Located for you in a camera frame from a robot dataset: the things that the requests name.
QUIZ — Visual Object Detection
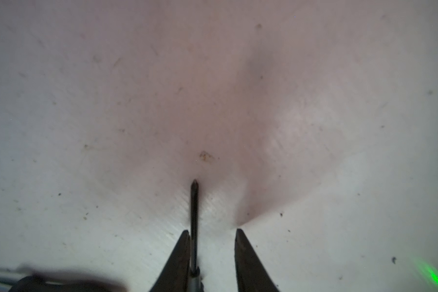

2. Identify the small yellow handle screwdriver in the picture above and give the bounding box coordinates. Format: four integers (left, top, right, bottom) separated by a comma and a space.
187, 180, 204, 292

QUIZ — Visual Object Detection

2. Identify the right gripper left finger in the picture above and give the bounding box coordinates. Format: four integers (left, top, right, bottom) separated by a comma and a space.
150, 230, 191, 292

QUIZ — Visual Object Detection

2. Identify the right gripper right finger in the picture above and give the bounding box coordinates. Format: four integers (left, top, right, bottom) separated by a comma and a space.
234, 229, 279, 292

